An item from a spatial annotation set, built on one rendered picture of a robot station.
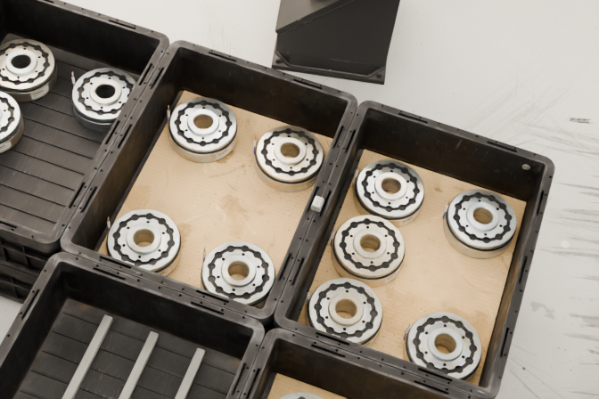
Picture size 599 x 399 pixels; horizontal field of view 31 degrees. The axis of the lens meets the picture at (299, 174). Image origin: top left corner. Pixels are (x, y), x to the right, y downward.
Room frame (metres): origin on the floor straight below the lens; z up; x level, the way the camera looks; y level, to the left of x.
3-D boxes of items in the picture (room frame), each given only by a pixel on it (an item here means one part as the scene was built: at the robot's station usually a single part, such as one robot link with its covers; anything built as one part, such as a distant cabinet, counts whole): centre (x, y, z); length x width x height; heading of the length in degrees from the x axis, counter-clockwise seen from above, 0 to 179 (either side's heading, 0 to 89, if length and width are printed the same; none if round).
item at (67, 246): (0.84, 0.11, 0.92); 0.40 x 0.30 x 0.02; 168
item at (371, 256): (0.79, -0.11, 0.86); 0.05 x 0.05 x 0.01
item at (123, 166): (0.84, 0.11, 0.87); 0.40 x 0.30 x 0.11; 168
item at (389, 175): (0.90, -0.14, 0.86); 0.05 x 0.05 x 0.01
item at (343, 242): (0.79, -0.11, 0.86); 0.10 x 0.10 x 0.01
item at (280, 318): (0.78, -0.18, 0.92); 0.40 x 0.30 x 0.02; 168
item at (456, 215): (0.87, -0.27, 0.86); 0.10 x 0.10 x 0.01
